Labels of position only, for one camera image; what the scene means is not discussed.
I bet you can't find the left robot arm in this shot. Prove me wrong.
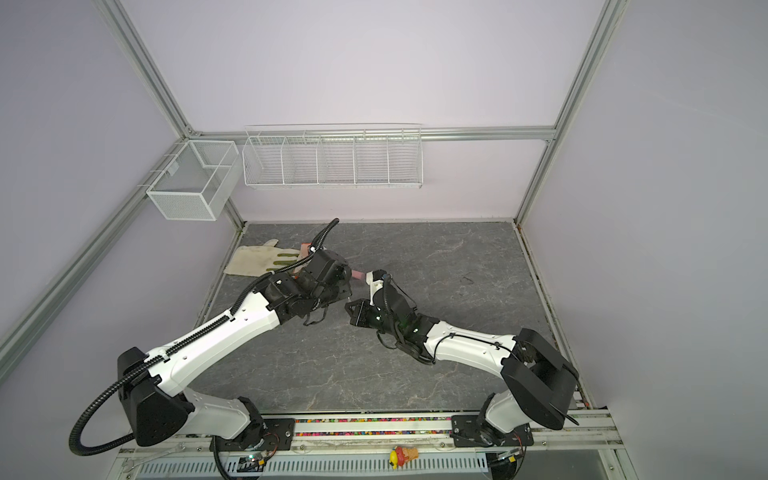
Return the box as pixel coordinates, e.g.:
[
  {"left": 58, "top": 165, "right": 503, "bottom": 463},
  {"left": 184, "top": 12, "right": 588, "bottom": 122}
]
[{"left": 68, "top": 219, "right": 351, "bottom": 456}]

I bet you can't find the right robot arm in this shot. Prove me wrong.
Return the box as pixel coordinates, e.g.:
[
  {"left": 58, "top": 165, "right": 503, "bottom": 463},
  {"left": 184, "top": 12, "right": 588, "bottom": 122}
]
[{"left": 345, "top": 270, "right": 579, "bottom": 447}]

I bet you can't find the cream green work glove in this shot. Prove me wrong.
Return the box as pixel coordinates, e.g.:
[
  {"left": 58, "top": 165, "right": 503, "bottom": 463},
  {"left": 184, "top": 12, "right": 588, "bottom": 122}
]
[{"left": 224, "top": 239, "right": 301, "bottom": 277}]

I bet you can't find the white mesh box basket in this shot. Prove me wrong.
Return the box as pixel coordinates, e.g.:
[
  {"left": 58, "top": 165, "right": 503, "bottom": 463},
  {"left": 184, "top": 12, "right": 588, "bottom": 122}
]
[{"left": 147, "top": 140, "right": 243, "bottom": 221}]

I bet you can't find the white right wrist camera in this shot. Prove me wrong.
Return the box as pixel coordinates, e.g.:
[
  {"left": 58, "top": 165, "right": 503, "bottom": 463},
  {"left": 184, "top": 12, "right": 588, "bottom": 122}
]
[{"left": 365, "top": 269, "right": 388, "bottom": 305}]

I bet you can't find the white wire shelf basket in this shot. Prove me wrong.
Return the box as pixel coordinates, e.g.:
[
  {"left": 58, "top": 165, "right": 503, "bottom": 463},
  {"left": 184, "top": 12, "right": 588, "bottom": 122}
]
[{"left": 241, "top": 123, "right": 424, "bottom": 189}]

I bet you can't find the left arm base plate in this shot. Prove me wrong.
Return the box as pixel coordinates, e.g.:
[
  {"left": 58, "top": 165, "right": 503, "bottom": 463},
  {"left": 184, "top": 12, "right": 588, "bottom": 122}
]
[{"left": 209, "top": 417, "right": 296, "bottom": 453}]

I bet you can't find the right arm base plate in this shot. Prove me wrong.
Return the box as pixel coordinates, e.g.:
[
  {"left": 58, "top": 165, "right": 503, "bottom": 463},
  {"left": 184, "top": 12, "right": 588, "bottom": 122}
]
[{"left": 450, "top": 415, "right": 534, "bottom": 448}]

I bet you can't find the white vented cable duct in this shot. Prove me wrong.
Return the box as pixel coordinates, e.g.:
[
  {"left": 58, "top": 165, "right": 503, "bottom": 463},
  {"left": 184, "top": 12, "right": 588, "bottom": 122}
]
[{"left": 132, "top": 452, "right": 491, "bottom": 479}]

